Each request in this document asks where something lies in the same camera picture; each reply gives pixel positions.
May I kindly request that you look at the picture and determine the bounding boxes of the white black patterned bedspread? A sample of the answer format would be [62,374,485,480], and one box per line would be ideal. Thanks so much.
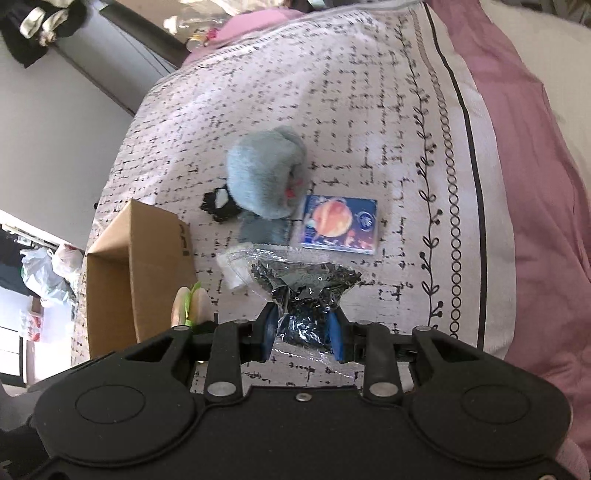
[88,1,516,357]

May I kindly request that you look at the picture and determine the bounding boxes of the blue denim cloth piece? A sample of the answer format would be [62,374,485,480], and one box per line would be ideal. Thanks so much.
[238,211,291,246]

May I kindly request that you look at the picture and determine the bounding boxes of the white plastic bags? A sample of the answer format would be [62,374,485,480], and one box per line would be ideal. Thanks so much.
[20,244,83,308]

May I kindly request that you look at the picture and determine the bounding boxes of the white tissue packet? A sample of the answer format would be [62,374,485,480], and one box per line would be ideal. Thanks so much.
[216,250,252,291]

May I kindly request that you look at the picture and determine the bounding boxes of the light blue plush toy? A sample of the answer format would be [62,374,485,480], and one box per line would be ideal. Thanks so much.
[226,126,308,220]

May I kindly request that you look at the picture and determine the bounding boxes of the black white hair scrunchie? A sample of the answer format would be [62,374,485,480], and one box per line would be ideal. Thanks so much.
[200,184,242,223]

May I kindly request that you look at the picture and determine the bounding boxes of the orange watermelon squishy toy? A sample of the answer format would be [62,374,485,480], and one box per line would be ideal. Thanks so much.
[170,282,214,327]

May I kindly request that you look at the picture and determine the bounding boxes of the brown cardboard box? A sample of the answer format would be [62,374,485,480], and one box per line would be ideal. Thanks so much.
[86,200,197,359]

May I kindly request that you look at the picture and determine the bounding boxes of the clear bag of black items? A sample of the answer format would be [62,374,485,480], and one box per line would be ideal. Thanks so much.
[231,244,363,363]

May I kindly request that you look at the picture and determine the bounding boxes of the pink bed sheet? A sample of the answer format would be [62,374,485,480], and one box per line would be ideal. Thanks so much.
[183,1,590,451]

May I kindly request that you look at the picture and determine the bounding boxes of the dark hanging clothes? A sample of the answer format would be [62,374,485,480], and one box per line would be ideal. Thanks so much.
[1,0,88,68]

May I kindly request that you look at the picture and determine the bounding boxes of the blue planet tissue pack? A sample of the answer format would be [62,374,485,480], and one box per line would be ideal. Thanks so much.
[300,195,378,255]

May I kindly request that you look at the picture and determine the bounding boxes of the white fluffy blanket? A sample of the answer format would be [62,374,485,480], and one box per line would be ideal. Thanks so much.
[479,0,591,176]

